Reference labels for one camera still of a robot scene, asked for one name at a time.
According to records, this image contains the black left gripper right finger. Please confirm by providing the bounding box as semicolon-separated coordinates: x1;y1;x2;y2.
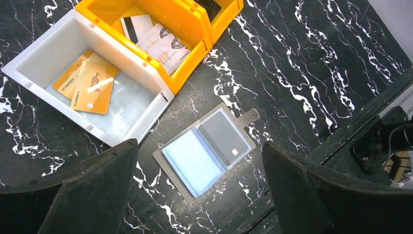
262;142;413;234

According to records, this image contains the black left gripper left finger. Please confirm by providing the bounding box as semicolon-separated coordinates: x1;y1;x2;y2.
0;139;138;234

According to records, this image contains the grey card holder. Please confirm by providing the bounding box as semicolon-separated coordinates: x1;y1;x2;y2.
152;103;260;203

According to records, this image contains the black card in grey holder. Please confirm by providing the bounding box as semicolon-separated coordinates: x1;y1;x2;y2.
198;109;251;167

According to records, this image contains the gold VIP card top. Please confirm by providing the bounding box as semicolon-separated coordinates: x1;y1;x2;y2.
70;53;120;115

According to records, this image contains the gold vip card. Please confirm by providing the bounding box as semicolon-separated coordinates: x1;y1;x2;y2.
52;50;93;100
70;53;120;115

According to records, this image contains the gold VIP card bottom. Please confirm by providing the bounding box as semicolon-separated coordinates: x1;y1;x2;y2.
52;50;93;100

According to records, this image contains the white VIP card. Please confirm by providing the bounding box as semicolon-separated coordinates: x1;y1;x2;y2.
137;23;190;75

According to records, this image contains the white card with magnetic stripe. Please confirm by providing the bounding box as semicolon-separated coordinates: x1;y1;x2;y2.
120;14;153;44

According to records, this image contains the yellow bin with white cards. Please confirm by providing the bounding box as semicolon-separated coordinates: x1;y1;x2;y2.
75;0;212;94

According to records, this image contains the yellow bin with black card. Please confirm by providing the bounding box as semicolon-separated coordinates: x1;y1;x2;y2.
182;0;244;46

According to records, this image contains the black card in bin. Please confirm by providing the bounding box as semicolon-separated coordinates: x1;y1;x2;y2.
195;0;222;21

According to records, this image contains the white plastic bin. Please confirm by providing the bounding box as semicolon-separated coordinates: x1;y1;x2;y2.
2;10;174;146

